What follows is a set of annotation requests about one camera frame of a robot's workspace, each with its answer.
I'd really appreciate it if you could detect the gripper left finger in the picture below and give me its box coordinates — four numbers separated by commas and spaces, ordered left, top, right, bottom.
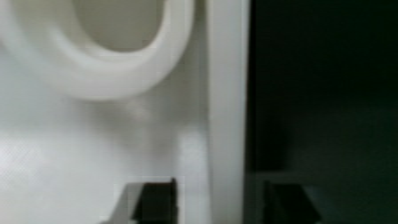
99, 178, 177, 224

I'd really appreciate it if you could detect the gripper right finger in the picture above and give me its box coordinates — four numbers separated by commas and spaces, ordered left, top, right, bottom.
261, 181, 321, 224

